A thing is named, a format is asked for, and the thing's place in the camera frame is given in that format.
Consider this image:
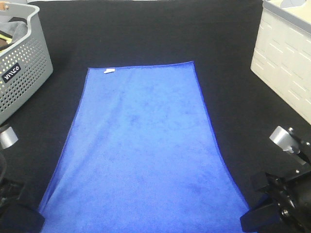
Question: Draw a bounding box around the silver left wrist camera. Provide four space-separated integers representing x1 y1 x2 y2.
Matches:
0 124 18 150

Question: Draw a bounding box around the white plastic storage crate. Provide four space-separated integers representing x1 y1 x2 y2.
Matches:
250 0 311 122

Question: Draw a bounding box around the grey cloth in basket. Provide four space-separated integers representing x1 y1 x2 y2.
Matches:
0 21 28 42

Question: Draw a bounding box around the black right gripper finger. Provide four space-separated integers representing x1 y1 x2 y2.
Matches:
250 172 269 192
240 203 281 233

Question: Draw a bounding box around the grey perforated plastic basket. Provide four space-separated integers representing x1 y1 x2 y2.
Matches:
0 1 53 123

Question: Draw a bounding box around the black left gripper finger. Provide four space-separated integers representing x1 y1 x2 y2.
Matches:
0 204 45 233

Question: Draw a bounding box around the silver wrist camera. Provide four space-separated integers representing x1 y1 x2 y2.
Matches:
269 126 300 154
0 124 18 150

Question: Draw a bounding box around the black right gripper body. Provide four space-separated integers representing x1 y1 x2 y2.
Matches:
266 161 311 233

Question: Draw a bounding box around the blue microfibre towel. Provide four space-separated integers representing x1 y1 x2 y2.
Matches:
39 62 248 233

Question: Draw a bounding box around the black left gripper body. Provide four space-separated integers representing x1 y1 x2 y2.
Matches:
0 153 25 211

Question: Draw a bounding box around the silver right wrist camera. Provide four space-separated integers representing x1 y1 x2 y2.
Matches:
269 126 300 154

